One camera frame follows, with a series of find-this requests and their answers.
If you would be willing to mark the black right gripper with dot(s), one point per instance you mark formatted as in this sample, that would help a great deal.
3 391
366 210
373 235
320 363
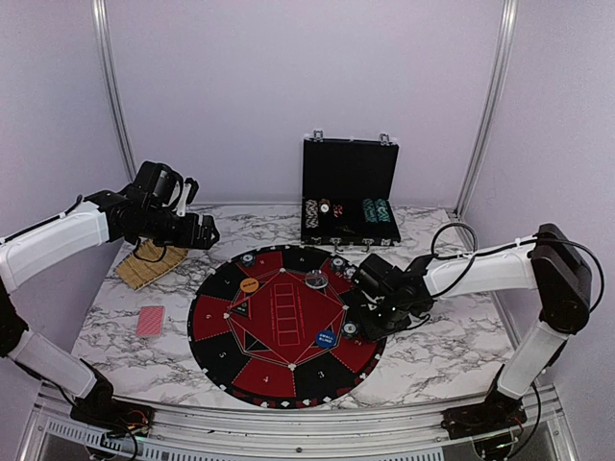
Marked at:
369 330

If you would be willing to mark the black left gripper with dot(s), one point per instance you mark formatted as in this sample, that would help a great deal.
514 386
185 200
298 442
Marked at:
188 240

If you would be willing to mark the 50 chips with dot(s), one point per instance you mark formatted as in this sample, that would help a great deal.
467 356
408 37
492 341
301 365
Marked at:
337 264
248 260
349 330

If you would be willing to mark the blue small blind button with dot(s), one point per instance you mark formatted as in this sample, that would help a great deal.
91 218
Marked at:
325 339

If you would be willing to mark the clear acrylic dealer button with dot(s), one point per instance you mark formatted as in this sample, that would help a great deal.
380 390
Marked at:
316 279

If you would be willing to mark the orange big blind button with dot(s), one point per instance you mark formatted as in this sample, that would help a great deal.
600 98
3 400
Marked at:
249 285

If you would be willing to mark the black triangular all-in marker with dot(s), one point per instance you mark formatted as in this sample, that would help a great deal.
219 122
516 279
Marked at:
242 309

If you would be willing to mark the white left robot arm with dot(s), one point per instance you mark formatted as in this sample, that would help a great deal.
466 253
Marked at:
100 218

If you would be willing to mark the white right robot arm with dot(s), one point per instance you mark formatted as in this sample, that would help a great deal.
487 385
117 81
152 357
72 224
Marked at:
560 270

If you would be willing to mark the woven bamboo tray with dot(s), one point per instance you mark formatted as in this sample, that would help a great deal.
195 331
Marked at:
149 262

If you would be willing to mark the teal chips in case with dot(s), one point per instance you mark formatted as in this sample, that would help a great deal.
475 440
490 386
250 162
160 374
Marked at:
376 211

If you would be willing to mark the red playing card deck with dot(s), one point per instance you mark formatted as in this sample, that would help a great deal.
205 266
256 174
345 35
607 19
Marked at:
150 321

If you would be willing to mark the round red black poker mat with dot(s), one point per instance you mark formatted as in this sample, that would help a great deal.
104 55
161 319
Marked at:
271 360

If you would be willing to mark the cream blue chips in case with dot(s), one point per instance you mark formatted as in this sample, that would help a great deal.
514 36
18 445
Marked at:
317 213

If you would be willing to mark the black chip carrying case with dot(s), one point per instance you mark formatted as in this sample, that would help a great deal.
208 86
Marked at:
346 171

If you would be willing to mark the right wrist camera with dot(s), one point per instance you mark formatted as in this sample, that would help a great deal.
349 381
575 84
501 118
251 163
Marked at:
376 277

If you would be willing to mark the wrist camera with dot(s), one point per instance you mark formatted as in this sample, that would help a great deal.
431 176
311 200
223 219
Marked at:
376 277
189 190

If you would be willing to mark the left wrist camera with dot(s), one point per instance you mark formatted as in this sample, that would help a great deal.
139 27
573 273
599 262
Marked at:
189 190

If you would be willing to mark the aluminium front rail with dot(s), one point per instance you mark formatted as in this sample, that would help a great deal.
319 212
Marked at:
406 432

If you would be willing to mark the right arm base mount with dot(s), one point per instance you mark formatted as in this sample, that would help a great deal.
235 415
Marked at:
497 411

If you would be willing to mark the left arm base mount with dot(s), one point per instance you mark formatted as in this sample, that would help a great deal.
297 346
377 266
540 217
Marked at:
99 407

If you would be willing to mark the left aluminium frame post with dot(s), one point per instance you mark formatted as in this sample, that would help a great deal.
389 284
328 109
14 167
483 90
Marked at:
103 38

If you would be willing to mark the aluminium frame post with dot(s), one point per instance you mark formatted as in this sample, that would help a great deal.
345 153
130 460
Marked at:
103 38
493 95

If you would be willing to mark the right aluminium frame post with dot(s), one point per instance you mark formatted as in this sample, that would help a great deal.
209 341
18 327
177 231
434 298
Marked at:
493 95

